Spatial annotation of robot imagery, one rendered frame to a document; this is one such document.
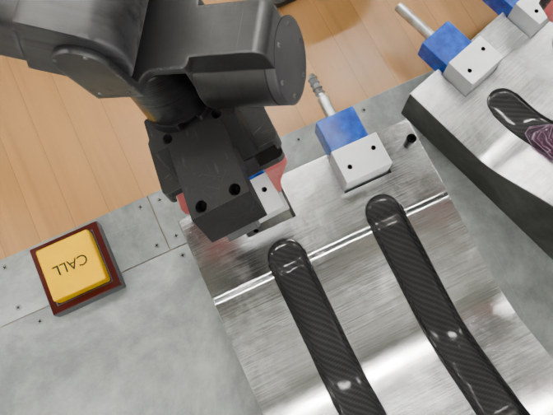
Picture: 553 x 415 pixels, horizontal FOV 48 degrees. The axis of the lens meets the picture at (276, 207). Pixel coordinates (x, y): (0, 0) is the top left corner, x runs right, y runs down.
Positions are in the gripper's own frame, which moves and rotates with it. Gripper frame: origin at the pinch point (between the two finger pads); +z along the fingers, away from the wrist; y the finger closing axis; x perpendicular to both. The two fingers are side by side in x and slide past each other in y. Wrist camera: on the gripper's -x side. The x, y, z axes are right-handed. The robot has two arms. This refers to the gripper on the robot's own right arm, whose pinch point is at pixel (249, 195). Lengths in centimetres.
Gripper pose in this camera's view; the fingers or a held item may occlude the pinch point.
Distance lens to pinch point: 58.0
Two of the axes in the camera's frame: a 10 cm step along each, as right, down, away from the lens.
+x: -3.3, -7.5, 5.8
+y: 8.9, -4.5, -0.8
